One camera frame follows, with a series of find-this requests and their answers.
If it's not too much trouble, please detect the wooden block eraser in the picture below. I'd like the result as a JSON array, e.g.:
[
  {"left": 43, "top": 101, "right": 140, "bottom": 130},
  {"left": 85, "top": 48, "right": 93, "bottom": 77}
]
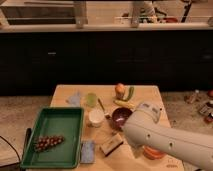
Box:
[{"left": 100, "top": 134, "right": 123, "bottom": 156}]

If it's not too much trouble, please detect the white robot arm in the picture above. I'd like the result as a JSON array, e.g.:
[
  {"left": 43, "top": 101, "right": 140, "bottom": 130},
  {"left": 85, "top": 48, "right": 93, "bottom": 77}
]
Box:
[{"left": 122, "top": 102, "right": 213, "bottom": 171}]

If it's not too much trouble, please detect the orange peach fruit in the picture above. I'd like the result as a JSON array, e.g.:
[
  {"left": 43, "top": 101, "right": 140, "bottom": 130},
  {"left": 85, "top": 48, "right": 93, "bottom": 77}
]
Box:
[{"left": 115, "top": 83, "right": 125, "bottom": 99}]

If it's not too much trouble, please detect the green cup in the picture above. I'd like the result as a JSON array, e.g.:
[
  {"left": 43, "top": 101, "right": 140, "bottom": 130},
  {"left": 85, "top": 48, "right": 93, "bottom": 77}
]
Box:
[{"left": 86, "top": 93, "right": 97, "bottom": 107}]

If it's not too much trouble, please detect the yellow banana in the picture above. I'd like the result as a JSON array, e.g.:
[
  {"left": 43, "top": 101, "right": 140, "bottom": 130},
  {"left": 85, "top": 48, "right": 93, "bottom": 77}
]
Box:
[{"left": 113, "top": 100, "right": 134, "bottom": 109}]

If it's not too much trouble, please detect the green cucumber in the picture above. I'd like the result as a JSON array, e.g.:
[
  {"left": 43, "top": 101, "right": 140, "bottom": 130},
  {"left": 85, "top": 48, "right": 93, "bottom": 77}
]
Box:
[{"left": 124, "top": 86, "right": 134, "bottom": 101}]

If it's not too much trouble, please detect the metal spoon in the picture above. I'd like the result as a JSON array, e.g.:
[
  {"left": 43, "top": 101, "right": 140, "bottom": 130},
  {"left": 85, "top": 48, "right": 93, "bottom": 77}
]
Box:
[{"left": 98, "top": 98, "right": 111, "bottom": 119}]

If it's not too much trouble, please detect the white cup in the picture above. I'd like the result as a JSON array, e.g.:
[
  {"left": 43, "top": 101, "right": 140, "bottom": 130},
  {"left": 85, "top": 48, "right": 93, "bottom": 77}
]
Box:
[{"left": 89, "top": 109, "right": 104, "bottom": 127}]

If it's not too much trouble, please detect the dark purple bowl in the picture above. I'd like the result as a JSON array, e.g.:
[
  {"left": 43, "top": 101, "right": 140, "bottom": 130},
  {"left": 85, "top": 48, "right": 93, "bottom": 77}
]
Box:
[{"left": 111, "top": 107, "right": 132, "bottom": 131}]

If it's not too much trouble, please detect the light blue cloth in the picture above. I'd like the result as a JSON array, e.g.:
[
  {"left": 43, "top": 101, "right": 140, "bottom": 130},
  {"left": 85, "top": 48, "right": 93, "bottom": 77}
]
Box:
[{"left": 66, "top": 92, "right": 81, "bottom": 107}]

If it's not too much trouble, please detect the green plastic tray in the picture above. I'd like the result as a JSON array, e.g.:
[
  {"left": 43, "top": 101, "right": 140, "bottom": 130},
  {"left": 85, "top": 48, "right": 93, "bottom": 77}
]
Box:
[{"left": 21, "top": 107, "right": 84, "bottom": 169}]

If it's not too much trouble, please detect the blue sponge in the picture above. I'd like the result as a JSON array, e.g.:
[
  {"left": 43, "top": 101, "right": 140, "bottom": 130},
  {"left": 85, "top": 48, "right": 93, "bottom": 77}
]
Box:
[{"left": 80, "top": 140, "right": 95, "bottom": 164}]

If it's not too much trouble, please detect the orange bowl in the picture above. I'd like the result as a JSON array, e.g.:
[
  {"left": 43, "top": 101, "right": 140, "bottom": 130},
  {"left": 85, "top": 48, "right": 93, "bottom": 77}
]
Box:
[{"left": 144, "top": 146, "right": 165, "bottom": 160}]

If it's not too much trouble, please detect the red grape bunch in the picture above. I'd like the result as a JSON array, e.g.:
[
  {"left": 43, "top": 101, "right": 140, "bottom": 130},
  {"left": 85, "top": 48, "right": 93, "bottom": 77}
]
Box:
[{"left": 34, "top": 136, "right": 65, "bottom": 152}]

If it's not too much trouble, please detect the black cable left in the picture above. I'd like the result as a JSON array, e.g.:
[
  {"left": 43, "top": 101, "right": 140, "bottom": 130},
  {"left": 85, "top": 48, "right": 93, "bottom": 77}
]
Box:
[{"left": 0, "top": 134, "right": 22, "bottom": 168}]

